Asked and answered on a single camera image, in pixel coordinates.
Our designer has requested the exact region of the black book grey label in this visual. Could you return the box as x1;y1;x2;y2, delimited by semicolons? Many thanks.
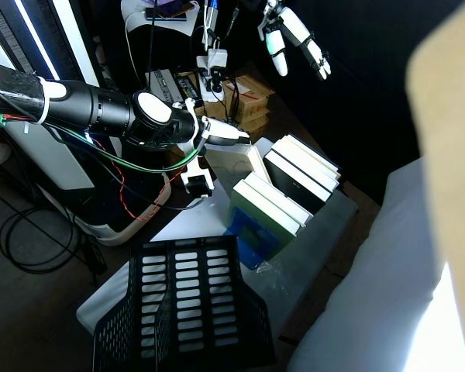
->
243;170;315;226

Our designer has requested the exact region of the beige blurred panel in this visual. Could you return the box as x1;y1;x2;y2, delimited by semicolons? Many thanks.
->
405;0;465;372

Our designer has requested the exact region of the cream spine book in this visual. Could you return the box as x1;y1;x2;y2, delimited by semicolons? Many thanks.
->
278;138;342;180

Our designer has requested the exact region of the black Century book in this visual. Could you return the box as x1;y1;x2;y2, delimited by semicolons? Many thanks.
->
284;133;341;174

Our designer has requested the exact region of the green cover book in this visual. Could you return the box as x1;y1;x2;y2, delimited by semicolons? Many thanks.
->
227;178;300;261

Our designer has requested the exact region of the clear plastic wrap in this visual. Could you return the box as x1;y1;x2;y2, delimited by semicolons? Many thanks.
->
255;259;295;303

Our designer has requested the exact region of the silver power supply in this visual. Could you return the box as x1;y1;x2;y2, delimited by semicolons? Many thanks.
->
145;68;181;102

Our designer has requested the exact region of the black battery charger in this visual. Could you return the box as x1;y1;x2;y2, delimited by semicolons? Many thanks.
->
176;73;202;101

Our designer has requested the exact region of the black mesh file rack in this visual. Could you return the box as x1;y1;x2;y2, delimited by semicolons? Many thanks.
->
91;233;277;372

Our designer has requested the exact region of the beige hardcover book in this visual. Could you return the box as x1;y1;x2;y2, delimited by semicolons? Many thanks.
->
201;142;274;198

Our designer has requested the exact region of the cardboard box with white label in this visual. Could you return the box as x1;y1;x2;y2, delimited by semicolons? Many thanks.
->
222;75;275;126

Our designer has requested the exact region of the dark smartphone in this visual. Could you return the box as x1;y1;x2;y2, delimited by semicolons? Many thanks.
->
145;6;189;22

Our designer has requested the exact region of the white spine book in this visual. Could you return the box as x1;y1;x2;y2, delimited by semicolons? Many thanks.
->
273;143;342;187

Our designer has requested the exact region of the white column with light strip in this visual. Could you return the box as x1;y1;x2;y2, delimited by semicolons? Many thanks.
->
0;0;102;191

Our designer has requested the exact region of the white round stool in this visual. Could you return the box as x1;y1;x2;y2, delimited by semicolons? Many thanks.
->
120;0;201;40

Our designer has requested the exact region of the white charging cable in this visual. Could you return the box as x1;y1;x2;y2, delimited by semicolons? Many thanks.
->
123;10;148;84

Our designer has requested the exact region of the large cardboard box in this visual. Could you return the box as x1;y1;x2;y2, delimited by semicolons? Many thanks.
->
166;71;236;167

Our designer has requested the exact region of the white cable adapter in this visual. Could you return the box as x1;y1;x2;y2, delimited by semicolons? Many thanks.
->
202;2;220;42

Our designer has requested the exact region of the white power strip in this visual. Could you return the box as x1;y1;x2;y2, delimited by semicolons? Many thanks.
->
195;48;229;104

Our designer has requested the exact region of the black Let It Be book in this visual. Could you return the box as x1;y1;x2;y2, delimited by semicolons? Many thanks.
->
263;150;338;214

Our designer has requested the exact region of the smartphone with purple screen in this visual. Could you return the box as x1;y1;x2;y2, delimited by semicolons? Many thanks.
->
157;0;198;16

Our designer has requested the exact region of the blue metal bookend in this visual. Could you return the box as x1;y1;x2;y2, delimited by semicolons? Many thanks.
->
222;205;282;270

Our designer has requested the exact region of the white sheet covered couch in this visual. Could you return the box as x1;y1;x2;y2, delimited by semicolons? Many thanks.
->
286;154;465;372

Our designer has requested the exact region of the black power plug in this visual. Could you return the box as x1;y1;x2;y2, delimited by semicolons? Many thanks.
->
210;66;226;93

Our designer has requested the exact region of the small plain cardboard box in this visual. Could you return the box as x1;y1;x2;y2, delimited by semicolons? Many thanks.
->
232;114;272;143

